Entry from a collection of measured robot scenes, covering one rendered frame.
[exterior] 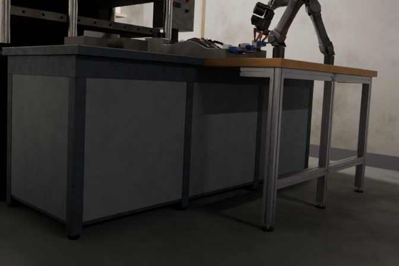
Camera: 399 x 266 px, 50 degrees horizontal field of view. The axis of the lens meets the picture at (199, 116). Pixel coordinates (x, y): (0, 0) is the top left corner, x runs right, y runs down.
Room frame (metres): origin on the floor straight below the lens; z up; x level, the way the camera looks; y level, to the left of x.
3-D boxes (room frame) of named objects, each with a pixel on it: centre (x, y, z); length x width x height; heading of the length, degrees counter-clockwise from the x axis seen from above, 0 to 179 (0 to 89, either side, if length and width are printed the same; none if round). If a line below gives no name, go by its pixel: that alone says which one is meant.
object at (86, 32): (2.94, 0.83, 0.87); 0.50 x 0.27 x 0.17; 47
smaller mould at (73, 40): (2.06, 0.56, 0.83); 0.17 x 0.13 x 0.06; 47
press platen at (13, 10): (2.99, 0.96, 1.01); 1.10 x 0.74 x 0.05; 137
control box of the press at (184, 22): (3.43, 0.24, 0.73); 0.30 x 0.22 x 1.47; 137
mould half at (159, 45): (2.47, 0.05, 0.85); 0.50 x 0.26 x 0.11; 65
